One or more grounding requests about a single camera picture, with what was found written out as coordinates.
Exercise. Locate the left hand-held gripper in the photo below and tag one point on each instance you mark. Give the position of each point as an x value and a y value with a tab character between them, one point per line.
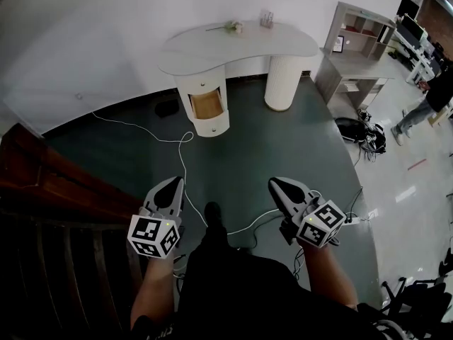
148	232

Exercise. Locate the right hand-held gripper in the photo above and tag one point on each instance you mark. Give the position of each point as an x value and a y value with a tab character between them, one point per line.
318	225

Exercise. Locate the large white drawer wooden inside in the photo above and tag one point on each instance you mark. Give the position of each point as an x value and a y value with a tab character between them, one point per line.
207	105

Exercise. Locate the white kidney-shaped desk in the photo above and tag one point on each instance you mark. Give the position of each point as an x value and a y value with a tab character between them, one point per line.
247	42

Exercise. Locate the person's right forearm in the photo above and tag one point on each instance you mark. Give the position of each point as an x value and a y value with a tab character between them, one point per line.
325	278

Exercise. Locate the person's left forearm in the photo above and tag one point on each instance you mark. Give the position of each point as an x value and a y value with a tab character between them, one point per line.
152	289

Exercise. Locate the small white drawer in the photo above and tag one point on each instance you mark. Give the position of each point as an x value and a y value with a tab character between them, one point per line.
198	83

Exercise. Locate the person's left black shoe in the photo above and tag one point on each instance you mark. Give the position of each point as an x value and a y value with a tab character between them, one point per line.
213	212

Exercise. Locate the white power strip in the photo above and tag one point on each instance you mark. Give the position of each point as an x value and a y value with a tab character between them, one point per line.
352	221

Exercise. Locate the black backpack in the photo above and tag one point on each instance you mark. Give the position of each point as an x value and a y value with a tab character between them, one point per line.
348	129

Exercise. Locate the person's black clothing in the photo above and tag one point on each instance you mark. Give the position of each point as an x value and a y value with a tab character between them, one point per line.
247	296

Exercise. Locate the dark wooden slatted bench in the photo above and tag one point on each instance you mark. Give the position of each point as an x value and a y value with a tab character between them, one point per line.
53	197

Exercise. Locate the stack of white papers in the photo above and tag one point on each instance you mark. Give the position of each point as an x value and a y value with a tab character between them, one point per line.
350	85

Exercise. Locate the red floor tape strip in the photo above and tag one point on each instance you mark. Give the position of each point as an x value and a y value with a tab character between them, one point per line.
417	164

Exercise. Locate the grey wooden desk with hutch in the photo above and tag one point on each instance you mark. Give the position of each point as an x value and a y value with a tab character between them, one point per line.
354	66

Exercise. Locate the black office chair base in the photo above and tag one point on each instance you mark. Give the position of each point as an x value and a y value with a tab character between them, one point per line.
417	296

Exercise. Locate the cardboard box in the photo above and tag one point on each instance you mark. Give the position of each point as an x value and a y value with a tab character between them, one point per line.
440	115

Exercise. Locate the clear plastic holder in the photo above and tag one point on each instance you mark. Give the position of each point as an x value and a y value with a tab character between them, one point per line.
266	19

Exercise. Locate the pale artificial flower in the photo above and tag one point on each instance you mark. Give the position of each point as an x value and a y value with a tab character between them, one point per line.
231	26

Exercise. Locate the white office desk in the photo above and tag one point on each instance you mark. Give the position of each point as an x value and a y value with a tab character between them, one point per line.
421	67

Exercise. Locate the white upright binders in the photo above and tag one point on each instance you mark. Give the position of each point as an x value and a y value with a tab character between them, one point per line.
383	34

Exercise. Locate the black computer monitor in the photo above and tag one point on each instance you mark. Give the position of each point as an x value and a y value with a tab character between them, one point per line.
407	6
414	30

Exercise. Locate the black object by wall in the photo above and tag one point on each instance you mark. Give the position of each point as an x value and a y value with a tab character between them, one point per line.
167	108

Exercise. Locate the dark picture frame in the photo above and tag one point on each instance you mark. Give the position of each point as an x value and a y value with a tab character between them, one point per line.
339	44

